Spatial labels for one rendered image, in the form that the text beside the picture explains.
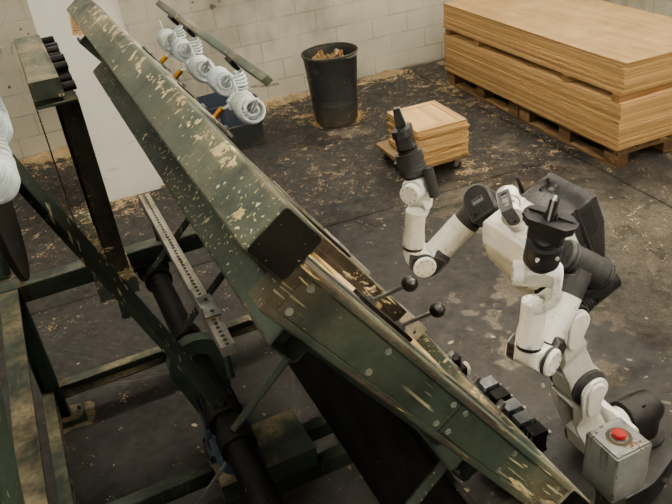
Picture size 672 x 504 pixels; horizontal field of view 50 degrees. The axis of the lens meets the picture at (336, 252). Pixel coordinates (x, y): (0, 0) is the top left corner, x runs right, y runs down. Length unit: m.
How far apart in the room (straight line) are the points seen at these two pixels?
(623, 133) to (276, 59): 3.49
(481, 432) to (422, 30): 6.66
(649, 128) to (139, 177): 3.86
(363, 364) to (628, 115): 4.39
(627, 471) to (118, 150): 4.57
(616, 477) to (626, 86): 3.72
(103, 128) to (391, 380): 4.58
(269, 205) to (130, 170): 4.78
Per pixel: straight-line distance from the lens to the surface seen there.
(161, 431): 3.63
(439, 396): 1.48
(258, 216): 1.12
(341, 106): 6.51
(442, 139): 5.40
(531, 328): 1.90
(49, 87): 2.51
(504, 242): 2.15
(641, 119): 5.64
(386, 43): 7.83
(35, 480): 2.48
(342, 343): 1.27
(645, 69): 5.50
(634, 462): 2.12
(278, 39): 7.36
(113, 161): 5.83
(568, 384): 2.64
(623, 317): 4.09
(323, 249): 2.07
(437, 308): 1.64
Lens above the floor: 2.42
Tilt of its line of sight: 31 degrees down
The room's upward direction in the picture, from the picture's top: 7 degrees counter-clockwise
